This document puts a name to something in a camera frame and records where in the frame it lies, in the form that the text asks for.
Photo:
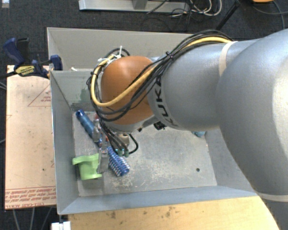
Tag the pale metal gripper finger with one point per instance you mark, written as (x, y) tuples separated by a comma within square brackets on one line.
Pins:
[(102, 160), (97, 133)]

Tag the blue ribbed hair roller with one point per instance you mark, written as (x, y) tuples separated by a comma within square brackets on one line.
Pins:
[(118, 164)]

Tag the blue cylinder tube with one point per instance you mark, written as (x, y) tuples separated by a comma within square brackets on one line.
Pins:
[(86, 122)]

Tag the green plastic cup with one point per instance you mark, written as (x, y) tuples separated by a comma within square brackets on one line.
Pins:
[(86, 168)]

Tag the grey metal bin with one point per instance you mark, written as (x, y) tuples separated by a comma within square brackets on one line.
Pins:
[(172, 159)]

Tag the brown cardboard board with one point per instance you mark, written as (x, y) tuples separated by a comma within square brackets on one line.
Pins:
[(28, 138)]

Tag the pale blue small object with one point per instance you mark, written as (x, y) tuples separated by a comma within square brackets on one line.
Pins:
[(199, 133)]

